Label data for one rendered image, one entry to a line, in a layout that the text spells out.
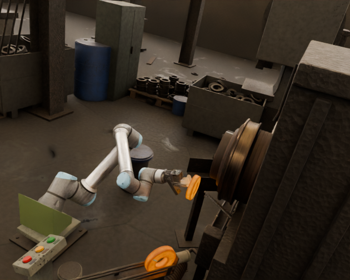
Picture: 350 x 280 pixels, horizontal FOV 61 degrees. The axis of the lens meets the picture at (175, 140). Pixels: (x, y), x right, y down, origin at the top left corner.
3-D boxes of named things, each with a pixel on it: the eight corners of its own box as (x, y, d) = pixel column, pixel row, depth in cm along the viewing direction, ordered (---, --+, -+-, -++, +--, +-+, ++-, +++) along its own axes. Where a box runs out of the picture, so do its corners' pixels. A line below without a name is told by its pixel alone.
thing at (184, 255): (189, 264, 156) (192, 255, 153) (174, 268, 151) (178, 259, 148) (183, 255, 160) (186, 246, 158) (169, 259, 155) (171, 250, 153)
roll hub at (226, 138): (227, 167, 183) (240, 126, 170) (213, 189, 159) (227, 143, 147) (219, 164, 185) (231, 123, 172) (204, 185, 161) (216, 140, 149)
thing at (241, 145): (243, 179, 192) (266, 111, 171) (221, 221, 153) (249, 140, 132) (233, 175, 194) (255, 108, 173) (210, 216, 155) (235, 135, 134)
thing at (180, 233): (195, 225, 274) (214, 159, 242) (202, 248, 252) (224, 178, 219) (173, 225, 269) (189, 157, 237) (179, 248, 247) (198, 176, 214)
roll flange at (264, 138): (258, 185, 189) (283, 117, 168) (240, 229, 150) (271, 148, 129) (243, 179, 192) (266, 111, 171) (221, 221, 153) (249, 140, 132)
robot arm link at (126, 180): (119, 114, 225) (128, 178, 174) (130, 124, 233) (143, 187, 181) (108, 124, 228) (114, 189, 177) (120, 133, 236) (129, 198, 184)
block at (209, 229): (215, 262, 169) (226, 231, 159) (211, 273, 163) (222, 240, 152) (198, 254, 173) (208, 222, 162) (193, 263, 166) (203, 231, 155)
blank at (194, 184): (203, 173, 188) (198, 170, 189) (194, 182, 174) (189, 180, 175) (196, 193, 193) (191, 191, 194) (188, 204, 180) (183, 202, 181)
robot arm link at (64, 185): (44, 189, 226) (56, 168, 232) (63, 198, 236) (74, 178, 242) (51, 191, 215) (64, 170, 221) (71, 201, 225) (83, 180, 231)
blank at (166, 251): (160, 276, 150) (158, 271, 153) (181, 254, 150) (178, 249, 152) (140, 271, 140) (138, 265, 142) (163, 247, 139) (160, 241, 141)
